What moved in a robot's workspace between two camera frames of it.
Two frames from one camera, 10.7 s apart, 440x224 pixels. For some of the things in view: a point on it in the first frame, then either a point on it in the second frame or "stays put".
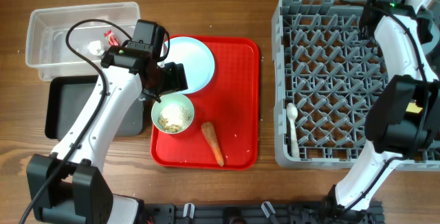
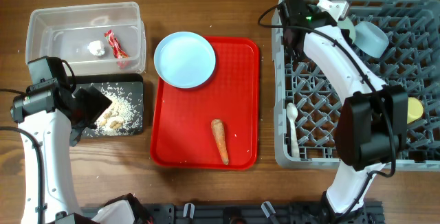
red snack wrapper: (112, 40) stays put
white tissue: (95, 48) stays put
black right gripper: (383, 124) → (346, 23)
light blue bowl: (430, 47) → (371, 39)
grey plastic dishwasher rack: (326, 76) stays put
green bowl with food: (174, 115) → (347, 23)
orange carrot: (210, 131) → (218, 131)
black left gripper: (175, 77) → (80, 106)
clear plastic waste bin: (45, 45) stays put
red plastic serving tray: (230, 102) stays put
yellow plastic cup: (412, 107) stays put
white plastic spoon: (292, 112) stays put
